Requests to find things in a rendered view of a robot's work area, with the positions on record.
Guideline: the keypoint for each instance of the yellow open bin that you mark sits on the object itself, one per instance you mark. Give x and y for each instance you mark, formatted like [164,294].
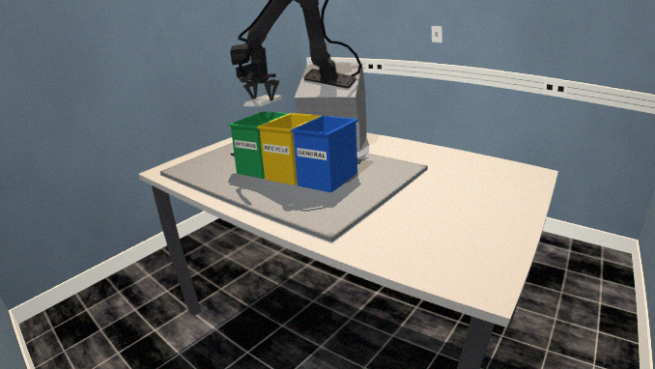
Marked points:
[278,147]

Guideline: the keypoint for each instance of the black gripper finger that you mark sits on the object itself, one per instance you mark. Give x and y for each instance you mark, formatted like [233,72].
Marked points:
[268,88]
[247,88]

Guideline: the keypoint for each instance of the blue bin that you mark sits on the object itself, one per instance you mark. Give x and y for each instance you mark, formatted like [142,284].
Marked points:
[325,159]

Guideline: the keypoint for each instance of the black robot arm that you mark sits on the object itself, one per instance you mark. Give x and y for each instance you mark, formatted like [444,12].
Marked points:
[319,53]

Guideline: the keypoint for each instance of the white well plate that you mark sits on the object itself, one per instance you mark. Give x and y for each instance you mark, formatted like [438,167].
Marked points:
[261,101]

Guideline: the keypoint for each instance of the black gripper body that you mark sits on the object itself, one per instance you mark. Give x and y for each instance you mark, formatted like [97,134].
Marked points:
[262,79]

